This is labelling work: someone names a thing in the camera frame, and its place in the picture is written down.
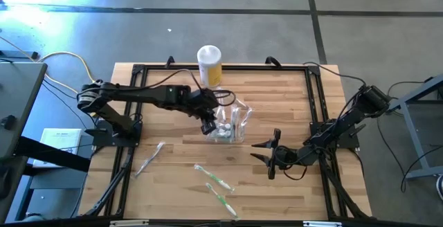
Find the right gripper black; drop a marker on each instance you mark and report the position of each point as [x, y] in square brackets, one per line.
[290, 157]

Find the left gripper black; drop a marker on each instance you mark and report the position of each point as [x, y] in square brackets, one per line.
[204, 102]

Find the orange toothbrush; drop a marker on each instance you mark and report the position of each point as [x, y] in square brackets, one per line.
[236, 113]

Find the grey toothbrush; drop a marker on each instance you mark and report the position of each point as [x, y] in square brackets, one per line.
[149, 159]

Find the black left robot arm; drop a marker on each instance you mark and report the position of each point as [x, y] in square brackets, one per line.
[145, 95]

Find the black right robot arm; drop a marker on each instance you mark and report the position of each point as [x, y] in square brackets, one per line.
[346, 118]

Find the clear plastic bag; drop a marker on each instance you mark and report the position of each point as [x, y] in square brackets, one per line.
[240, 140]

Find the white yellow wipes canister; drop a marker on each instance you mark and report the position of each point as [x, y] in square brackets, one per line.
[209, 68]

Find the black clamp lever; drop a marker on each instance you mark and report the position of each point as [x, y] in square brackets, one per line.
[360, 129]

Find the white booklet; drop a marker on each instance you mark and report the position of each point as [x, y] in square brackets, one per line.
[59, 138]

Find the black desk crossbar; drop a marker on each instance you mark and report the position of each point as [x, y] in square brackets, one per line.
[52, 154]

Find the person's shoe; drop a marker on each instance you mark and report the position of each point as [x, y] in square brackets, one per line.
[439, 187]

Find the dark grey office desk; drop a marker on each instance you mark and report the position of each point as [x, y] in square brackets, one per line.
[20, 92]

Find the black computer mouse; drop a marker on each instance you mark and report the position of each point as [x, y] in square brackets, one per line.
[8, 121]

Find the black flat bar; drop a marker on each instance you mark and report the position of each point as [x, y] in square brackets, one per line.
[20, 54]

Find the black aluminium table frame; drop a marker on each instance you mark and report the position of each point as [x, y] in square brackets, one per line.
[259, 67]

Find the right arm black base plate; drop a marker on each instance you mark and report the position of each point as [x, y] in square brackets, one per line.
[349, 142]

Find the white frame bracket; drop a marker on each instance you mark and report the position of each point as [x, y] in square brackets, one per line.
[322, 224]
[128, 223]

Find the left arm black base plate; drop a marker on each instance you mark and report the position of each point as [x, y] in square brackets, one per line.
[104, 140]

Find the blue-grey metal table frame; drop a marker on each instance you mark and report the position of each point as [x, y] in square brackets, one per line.
[416, 140]

